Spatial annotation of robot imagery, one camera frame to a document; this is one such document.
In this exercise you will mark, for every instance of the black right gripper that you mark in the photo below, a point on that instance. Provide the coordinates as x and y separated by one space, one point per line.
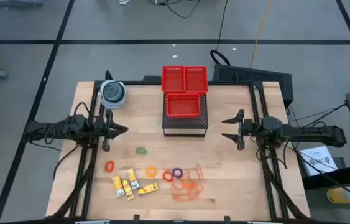
249 129

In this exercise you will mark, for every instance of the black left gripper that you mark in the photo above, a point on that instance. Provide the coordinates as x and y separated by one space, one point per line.
106 130

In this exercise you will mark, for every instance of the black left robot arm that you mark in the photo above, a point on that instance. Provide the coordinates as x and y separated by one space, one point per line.
53 129

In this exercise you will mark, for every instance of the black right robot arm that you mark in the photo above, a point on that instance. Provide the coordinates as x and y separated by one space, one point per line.
311 132

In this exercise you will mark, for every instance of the black perforated metal riser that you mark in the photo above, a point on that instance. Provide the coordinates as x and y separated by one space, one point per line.
184 123

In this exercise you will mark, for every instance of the black perforated computer case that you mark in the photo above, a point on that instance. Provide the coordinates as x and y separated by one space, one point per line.
249 74

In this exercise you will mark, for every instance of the red plastic mesh basket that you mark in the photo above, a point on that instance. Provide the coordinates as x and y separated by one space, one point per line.
173 79
196 80
183 105

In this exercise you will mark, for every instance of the white printed booklet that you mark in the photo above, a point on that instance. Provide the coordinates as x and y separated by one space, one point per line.
317 158

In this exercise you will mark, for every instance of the black shelf beam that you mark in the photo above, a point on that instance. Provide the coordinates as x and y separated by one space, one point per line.
333 179

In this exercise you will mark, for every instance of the yellow white plastic container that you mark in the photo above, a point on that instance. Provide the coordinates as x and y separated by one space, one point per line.
342 196

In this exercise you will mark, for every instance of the person's white shoe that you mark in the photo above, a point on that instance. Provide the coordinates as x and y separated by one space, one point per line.
125 1

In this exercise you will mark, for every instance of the black aluminium extrusion frame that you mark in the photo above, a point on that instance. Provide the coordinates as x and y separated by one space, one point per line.
230 83

